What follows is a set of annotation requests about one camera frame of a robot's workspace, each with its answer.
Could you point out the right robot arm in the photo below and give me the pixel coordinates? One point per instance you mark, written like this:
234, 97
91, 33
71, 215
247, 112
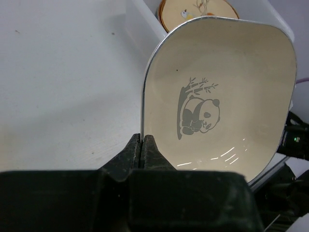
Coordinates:
281, 196

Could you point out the beige bird pattern plate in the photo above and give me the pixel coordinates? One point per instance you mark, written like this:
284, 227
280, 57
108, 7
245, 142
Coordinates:
172, 13

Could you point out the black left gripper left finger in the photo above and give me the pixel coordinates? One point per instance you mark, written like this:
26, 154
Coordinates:
68, 201

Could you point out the white plastic bin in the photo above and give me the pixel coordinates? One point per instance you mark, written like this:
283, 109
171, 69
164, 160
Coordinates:
146, 32

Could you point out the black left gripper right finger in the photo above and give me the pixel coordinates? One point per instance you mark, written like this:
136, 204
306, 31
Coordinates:
166, 200

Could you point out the cream square panda dish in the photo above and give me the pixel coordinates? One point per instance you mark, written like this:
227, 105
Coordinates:
216, 95

